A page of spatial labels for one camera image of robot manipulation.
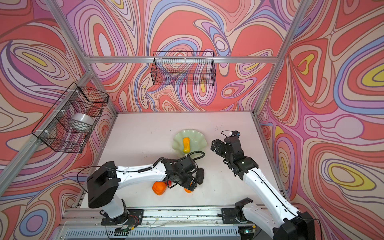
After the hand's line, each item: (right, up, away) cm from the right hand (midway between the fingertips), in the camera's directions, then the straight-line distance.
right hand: (218, 148), depth 81 cm
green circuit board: (-48, -38, -11) cm, 62 cm away
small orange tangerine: (-17, -23, -1) cm, 29 cm away
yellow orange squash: (-18, 0, +15) cm, 24 cm away
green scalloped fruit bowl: (-11, +1, +19) cm, 22 cm away
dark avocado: (-10, -16, +2) cm, 19 cm away
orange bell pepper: (-32, -20, -4) cm, 38 cm away
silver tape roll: (-67, +14, -11) cm, 70 cm away
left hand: (-14, -19, -1) cm, 24 cm away
